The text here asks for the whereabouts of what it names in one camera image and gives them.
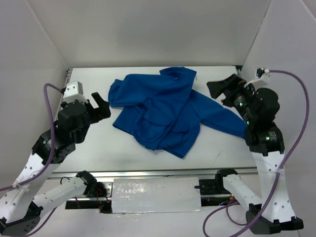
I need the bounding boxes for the white foil-taped front panel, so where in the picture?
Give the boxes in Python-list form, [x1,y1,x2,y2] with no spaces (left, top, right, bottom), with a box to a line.
[112,177,202,214]

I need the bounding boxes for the blue zip-up fleece jacket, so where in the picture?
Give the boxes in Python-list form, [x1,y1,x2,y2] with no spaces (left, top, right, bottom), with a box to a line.
[108,67,246,158]

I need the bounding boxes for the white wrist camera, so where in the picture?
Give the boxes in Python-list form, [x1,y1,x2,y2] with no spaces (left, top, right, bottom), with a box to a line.
[244,68,270,88]
[63,81,87,103]

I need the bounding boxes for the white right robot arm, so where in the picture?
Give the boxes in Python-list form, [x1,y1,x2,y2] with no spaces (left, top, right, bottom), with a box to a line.
[207,74,304,237]

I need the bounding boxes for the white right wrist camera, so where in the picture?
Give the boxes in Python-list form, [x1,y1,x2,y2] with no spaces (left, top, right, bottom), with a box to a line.
[244,68,270,88]

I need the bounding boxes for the aluminium front rail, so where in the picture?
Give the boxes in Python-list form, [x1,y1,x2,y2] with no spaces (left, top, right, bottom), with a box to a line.
[48,167,257,179]

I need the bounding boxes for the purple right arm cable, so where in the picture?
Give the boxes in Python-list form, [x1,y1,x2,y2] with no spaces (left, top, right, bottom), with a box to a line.
[202,70,310,237]

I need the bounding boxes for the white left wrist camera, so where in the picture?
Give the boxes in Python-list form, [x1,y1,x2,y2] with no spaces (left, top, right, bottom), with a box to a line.
[63,81,87,103]

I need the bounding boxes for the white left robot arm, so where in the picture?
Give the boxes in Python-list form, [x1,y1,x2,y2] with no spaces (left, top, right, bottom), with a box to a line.
[0,92,111,237]

